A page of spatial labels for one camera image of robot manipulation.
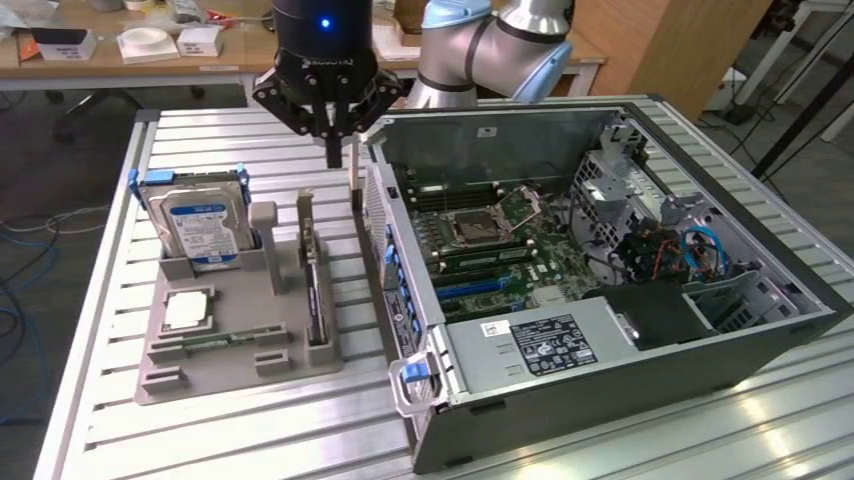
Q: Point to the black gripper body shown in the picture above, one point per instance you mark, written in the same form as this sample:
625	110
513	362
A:
324	45

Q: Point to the green black graphics card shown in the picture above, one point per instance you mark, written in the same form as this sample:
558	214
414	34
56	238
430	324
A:
315	300

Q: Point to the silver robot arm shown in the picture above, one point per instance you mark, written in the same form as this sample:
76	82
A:
454	55

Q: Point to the white paper booklet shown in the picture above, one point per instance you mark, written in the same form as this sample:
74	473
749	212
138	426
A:
401	50

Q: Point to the small white cardboard box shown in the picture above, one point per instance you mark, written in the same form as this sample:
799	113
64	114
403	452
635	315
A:
200	45

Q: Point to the grey foil packet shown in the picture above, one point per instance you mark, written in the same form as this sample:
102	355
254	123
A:
188	11

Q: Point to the white tray with round hollow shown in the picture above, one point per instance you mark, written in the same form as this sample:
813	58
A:
147	50

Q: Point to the hard disk in blue caddy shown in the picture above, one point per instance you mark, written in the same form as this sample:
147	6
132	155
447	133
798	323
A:
200	230

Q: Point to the CPU socket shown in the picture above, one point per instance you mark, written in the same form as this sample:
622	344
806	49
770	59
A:
477	227

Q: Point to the wooden desk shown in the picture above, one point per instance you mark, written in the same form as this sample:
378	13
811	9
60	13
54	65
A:
100	67

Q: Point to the metal socket cover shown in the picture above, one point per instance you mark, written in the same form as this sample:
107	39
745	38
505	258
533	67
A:
521	207

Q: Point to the black office chair base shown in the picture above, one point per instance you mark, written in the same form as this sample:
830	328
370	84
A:
87	107

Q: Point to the grey cup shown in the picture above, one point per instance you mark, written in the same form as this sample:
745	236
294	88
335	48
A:
107	5

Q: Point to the RAM stick with white label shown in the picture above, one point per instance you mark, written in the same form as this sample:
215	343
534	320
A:
487	260

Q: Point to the white box with black lid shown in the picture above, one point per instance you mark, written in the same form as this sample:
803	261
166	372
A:
67	50

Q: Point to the blue expansion slot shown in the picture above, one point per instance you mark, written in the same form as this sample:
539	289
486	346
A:
467	289

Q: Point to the orange card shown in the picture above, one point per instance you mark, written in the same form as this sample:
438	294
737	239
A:
28	52

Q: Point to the green motherboard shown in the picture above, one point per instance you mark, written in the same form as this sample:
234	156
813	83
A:
547	270

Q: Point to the silver disk bay cage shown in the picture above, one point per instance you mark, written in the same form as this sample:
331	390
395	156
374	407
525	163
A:
610	225

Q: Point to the silver CPU chip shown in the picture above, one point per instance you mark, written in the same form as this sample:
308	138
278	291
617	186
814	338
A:
187	310

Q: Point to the clear plastic bag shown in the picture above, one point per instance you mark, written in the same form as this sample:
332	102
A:
27	15

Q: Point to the wooden cabinet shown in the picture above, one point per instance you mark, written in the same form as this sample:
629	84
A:
667	60

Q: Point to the bare green RAM stick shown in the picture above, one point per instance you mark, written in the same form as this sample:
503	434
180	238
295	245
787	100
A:
227	339

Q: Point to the grey power supply unit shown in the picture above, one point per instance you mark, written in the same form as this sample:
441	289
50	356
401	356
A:
481	360

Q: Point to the grey parts rack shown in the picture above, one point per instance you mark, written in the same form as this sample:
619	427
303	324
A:
220	370

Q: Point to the black plastic air shroud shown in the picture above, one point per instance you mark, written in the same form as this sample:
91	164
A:
654	315

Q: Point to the black stand pole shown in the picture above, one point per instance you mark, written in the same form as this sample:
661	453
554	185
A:
802	100

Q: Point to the perforated silver disk bay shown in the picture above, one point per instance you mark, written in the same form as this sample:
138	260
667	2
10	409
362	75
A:
747	300

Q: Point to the black open PC case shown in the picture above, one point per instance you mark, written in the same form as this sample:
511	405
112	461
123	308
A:
601	425

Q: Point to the white table frame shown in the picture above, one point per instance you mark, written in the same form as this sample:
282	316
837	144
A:
840	117

